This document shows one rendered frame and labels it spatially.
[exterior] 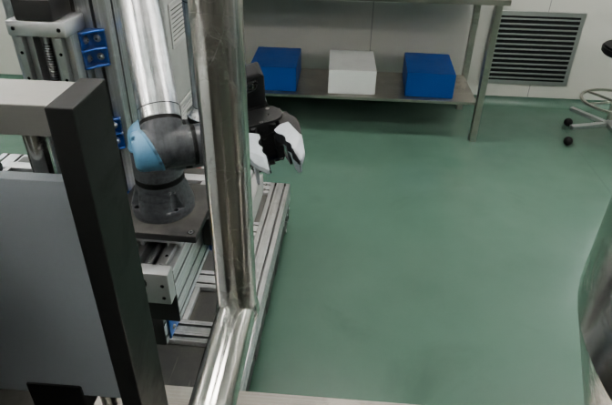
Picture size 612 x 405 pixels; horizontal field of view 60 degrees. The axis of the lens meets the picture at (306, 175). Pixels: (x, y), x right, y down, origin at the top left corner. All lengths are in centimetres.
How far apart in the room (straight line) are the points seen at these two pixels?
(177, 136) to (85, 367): 52
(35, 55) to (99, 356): 97
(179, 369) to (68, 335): 130
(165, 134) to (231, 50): 79
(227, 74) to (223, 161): 3
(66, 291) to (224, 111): 31
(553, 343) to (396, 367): 62
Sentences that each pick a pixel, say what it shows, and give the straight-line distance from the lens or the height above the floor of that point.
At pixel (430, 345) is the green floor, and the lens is 213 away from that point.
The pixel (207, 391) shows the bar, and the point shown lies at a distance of 19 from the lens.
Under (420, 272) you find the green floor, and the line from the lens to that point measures 242.
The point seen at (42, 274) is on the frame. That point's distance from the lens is 45.
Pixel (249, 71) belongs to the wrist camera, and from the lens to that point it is 74.
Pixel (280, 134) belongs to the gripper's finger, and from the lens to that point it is 72.
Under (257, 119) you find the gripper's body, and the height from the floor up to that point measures 124.
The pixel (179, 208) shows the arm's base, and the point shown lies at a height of 84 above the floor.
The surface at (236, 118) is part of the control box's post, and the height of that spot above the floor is 150.
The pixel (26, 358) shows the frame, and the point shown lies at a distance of 53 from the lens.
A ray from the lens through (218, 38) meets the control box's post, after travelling 16.
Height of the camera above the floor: 157
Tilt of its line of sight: 31 degrees down
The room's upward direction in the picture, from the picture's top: 1 degrees clockwise
